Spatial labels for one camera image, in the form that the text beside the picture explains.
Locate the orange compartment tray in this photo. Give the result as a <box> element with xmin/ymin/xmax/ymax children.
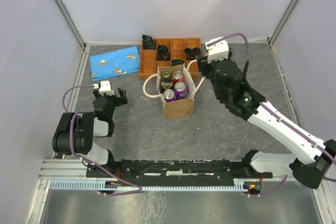
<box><xmin>139</xmin><ymin>37</ymin><xmax>202</xmax><ymax>80</ymax></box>

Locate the brown canvas bag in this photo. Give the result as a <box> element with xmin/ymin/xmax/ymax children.
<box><xmin>142</xmin><ymin>60</ymin><xmax>205</xmax><ymax>119</ymax></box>

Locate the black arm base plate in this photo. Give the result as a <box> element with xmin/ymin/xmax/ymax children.
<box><xmin>86</xmin><ymin>158</ymin><xmax>274</xmax><ymax>187</ymax></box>

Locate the purple soda can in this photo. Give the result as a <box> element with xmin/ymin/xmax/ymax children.
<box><xmin>163</xmin><ymin>89</ymin><xmax>176</xmax><ymax>102</ymax></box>
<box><xmin>173</xmin><ymin>81</ymin><xmax>187</xmax><ymax>100</ymax></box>

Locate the light blue cable duct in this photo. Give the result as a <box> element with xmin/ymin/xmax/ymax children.
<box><xmin>49</xmin><ymin>179</ymin><xmax>247</xmax><ymax>192</ymax></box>

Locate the blue patterned cloth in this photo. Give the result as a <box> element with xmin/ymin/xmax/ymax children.
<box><xmin>90</xmin><ymin>46</ymin><xmax>140</xmax><ymax>81</ymax></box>

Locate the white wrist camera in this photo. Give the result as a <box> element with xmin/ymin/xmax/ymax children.
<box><xmin>205</xmin><ymin>40</ymin><xmax>229</xmax><ymax>63</ymax></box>
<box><xmin>99</xmin><ymin>81</ymin><xmax>115</xmax><ymax>96</ymax></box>

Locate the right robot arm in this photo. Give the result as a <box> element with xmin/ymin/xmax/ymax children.
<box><xmin>197</xmin><ymin>57</ymin><xmax>335</xmax><ymax>189</ymax></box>

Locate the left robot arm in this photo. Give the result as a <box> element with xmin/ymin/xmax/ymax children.
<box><xmin>52</xmin><ymin>88</ymin><xmax>128</xmax><ymax>177</ymax></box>

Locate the black rolled band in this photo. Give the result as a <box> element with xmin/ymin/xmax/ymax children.
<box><xmin>156</xmin><ymin>45</ymin><xmax>171</xmax><ymax>61</ymax></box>
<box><xmin>184</xmin><ymin>47</ymin><xmax>202</xmax><ymax>60</ymax></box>

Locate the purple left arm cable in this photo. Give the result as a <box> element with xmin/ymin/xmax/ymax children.
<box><xmin>61</xmin><ymin>84</ymin><xmax>143</xmax><ymax>197</ymax></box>

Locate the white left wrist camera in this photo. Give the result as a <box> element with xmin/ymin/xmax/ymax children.
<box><xmin>99</xmin><ymin>81</ymin><xmax>115</xmax><ymax>96</ymax></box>

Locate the dark rolled fabric behind bag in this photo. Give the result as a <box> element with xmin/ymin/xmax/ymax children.
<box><xmin>170</xmin><ymin>59</ymin><xmax>185</xmax><ymax>67</ymax></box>

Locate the red soda can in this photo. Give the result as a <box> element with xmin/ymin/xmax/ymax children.
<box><xmin>172</xmin><ymin>70</ymin><xmax>185</xmax><ymax>84</ymax></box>

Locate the dark patterned rolled fabric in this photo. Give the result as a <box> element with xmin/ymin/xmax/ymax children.
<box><xmin>142</xmin><ymin>35</ymin><xmax>156</xmax><ymax>50</ymax></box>

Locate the black rolled band left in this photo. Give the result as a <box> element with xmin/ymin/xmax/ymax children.
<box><xmin>156</xmin><ymin>45</ymin><xmax>171</xmax><ymax>61</ymax></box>

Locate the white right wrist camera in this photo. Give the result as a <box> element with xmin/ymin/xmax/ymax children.
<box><xmin>205</xmin><ymin>40</ymin><xmax>229</xmax><ymax>63</ymax></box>

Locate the green glass bottle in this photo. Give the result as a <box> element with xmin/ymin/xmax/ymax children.
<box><xmin>161</xmin><ymin>71</ymin><xmax>173</xmax><ymax>93</ymax></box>

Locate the black rolled band right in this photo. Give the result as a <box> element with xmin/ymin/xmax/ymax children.
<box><xmin>184</xmin><ymin>47</ymin><xmax>202</xmax><ymax>60</ymax></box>

